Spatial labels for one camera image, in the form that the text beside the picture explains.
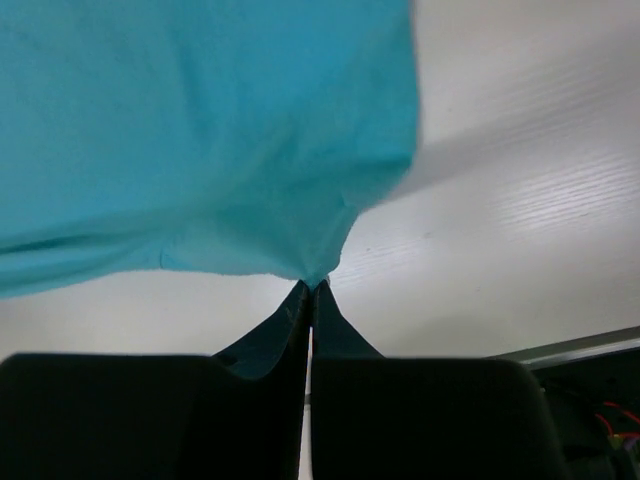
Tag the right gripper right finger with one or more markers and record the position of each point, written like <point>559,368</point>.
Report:
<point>374,417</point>

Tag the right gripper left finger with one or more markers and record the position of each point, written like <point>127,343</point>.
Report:
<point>236,414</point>

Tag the cyan t shirt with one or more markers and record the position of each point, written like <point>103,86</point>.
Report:
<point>228,137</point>

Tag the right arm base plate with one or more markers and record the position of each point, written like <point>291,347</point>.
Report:
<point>594,403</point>

